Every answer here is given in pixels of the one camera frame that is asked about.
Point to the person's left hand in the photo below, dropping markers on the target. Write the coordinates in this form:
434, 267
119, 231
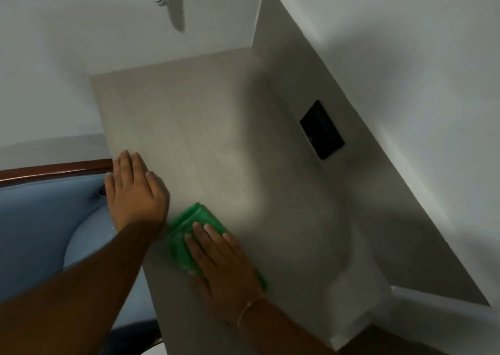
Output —
134, 200

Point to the person's right hand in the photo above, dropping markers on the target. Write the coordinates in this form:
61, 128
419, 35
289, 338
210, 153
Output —
226, 272

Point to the person's right middle finger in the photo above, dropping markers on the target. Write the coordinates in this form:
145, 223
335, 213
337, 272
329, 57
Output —
203, 237

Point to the person's left little finger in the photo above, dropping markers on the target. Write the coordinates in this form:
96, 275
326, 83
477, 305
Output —
109, 185

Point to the person's left thumb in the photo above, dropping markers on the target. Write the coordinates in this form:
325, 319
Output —
158, 189

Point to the person's right little finger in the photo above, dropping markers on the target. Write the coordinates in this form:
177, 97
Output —
231, 241

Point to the person's left middle finger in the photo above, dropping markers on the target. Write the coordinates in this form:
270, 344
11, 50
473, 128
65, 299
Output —
125, 165

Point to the person's right thumb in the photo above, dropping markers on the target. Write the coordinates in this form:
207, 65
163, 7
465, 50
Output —
196, 277

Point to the green cleaning cloth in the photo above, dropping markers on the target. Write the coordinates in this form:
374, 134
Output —
183, 229

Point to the person's right forearm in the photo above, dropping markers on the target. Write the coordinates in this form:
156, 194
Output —
281, 333

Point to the person's left forearm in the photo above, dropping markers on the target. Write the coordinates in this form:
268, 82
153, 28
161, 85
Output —
74, 292

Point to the blue chair with wooden trim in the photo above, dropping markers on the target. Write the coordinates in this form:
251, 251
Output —
35, 226

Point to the black wall plate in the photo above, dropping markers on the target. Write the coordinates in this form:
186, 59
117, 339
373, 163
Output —
322, 130

